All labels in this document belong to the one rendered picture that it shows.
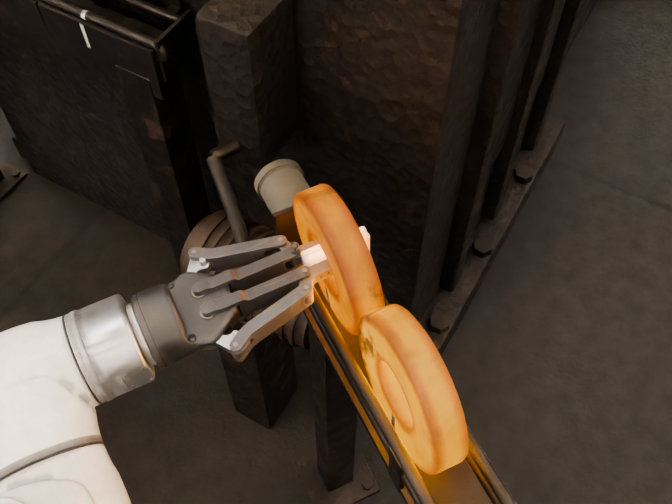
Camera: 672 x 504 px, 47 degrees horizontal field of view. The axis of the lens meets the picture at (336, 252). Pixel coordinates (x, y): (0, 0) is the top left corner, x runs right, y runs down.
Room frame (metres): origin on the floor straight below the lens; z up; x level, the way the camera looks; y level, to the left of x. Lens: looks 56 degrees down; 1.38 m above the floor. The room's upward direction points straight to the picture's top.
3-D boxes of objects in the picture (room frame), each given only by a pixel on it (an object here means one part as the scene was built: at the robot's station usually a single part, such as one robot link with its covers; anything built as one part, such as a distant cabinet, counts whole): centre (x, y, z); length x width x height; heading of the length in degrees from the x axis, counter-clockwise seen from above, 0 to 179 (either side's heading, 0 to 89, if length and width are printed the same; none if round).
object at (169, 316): (0.36, 0.14, 0.73); 0.09 x 0.08 x 0.07; 115
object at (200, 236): (0.56, 0.10, 0.27); 0.22 x 0.13 x 0.53; 60
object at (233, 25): (0.74, 0.11, 0.68); 0.11 x 0.08 x 0.24; 150
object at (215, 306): (0.38, 0.08, 0.73); 0.11 x 0.01 x 0.04; 114
